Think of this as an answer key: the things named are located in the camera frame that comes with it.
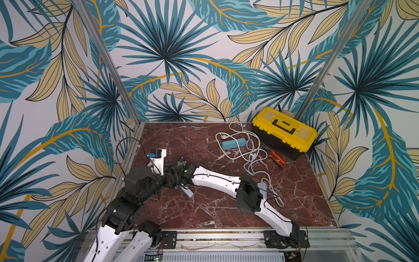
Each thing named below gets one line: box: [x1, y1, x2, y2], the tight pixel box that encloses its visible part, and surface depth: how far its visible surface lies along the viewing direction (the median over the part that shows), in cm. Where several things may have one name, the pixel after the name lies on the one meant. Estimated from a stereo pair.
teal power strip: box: [221, 138, 247, 150], surface depth 106 cm
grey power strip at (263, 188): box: [256, 181, 268, 201], surface depth 88 cm
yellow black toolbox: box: [252, 106, 318, 162], surface depth 97 cm
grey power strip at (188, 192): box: [180, 186, 195, 199], surface depth 86 cm
